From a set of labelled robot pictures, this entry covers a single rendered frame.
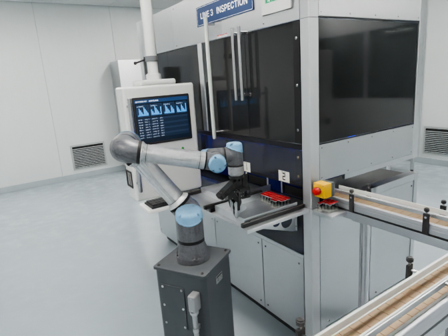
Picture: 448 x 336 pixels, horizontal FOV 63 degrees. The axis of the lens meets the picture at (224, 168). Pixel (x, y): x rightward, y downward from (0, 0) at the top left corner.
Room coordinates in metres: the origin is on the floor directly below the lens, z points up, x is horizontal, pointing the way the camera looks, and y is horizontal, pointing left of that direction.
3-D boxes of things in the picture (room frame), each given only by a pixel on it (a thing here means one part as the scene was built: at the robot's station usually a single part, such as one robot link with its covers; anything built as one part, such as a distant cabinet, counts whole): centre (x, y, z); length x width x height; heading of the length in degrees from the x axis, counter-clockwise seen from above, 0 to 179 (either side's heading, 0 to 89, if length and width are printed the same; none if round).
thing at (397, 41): (2.02, -0.84, 1.51); 0.85 x 0.01 x 0.59; 123
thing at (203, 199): (1.96, -0.10, 0.87); 0.70 x 0.48 x 0.02; 33
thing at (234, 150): (1.65, -0.05, 1.21); 0.09 x 0.08 x 0.11; 97
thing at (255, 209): (1.79, -0.15, 0.90); 0.34 x 0.26 x 0.04; 123
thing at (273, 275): (2.88, -0.29, 0.44); 2.06 x 1.00 x 0.88; 33
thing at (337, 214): (1.72, -0.52, 0.87); 0.14 x 0.13 x 0.02; 123
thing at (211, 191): (2.14, -0.06, 0.90); 0.34 x 0.26 x 0.04; 123
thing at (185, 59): (2.81, 0.25, 1.51); 0.49 x 0.01 x 0.59; 33
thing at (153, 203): (2.29, 0.32, 0.82); 0.40 x 0.14 x 0.02; 121
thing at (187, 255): (1.49, 0.17, 0.84); 0.15 x 0.15 x 0.10
